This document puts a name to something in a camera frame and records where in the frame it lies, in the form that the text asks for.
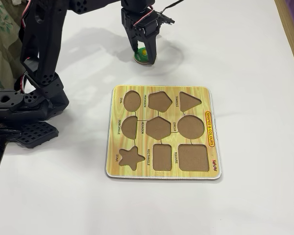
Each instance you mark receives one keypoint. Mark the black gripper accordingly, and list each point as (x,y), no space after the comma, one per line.
(140,34)

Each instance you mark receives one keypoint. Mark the green circle piece yellow pin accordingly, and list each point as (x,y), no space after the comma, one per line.
(140,57)

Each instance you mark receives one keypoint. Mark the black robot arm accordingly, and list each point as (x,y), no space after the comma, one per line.
(41,49)

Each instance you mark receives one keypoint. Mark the wooden shapes puzzle board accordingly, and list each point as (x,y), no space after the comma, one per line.
(210,156)

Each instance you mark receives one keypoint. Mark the black grid table clamp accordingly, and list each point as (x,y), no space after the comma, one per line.
(36,134)

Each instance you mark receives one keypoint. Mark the floral patterned cloth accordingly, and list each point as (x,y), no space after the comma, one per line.
(0,36)

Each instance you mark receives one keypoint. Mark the black square wrist camera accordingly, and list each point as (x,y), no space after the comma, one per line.
(165,18)

